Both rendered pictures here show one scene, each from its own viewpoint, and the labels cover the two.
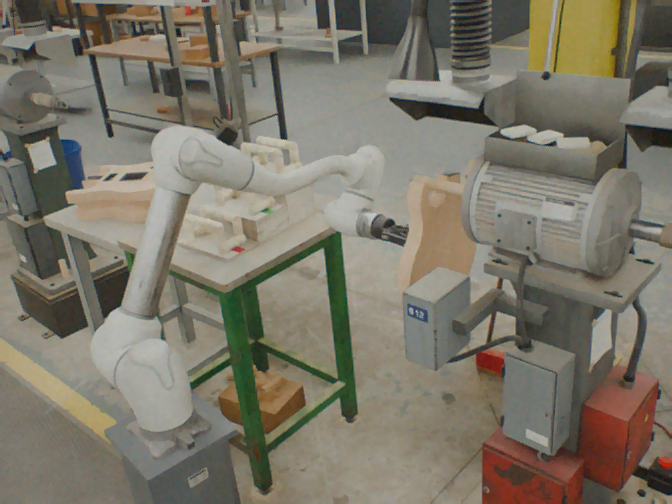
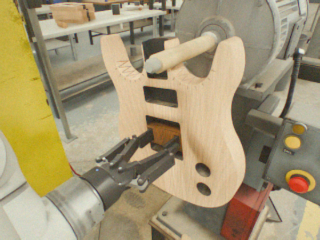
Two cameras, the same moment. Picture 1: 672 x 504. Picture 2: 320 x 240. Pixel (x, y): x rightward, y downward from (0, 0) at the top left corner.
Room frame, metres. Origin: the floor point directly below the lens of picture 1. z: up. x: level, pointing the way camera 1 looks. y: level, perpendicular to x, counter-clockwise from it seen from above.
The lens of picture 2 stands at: (1.88, 0.11, 1.38)
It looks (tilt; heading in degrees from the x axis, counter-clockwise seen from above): 34 degrees down; 264
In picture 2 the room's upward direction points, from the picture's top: straight up
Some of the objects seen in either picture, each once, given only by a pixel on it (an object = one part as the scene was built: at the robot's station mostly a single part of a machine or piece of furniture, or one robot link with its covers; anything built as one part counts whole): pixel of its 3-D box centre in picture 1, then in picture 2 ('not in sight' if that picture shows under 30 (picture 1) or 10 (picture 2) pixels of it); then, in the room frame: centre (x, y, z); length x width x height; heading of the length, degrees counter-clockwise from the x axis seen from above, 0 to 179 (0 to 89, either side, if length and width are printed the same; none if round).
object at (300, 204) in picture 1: (274, 192); not in sight; (2.47, 0.21, 1.02); 0.27 x 0.15 x 0.17; 49
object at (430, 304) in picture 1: (466, 331); (300, 144); (1.46, -0.30, 0.99); 0.24 x 0.21 x 0.26; 46
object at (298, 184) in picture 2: not in sight; (299, 182); (1.53, -0.19, 0.97); 0.04 x 0.04 x 0.04; 46
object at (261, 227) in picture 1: (246, 217); not in sight; (2.36, 0.31, 0.98); 0.27 x 0.16 x 0.09; 49
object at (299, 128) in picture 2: not in sight; (298, 129); (1.56, -0.23, 1.11); 0.03 x 0.01 x 0.03; 136
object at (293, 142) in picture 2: not in sight; (293, 141); (1.56, -0.23, 1.07); 0.03 x 0.01 x 0.03; 136
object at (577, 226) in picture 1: (547, 210); (248, 27); (1.57, -0.53, 1.25); 0.41 x 0.27 x 0.26; 46
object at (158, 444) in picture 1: (171, 424); not in sight; (1.54, 0.50, 0.73); 0.22 x 0.18 x 0.06; 38
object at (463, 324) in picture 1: (479, 311); (281, 127); (1.50, -0.35, 1.02); 0.19 x 0.04 x 0.04; 136
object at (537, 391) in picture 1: (538, 352); (275, 124); (1.42, -0.48, 0.93); 0.15 x 0.10 x 0.55; 46
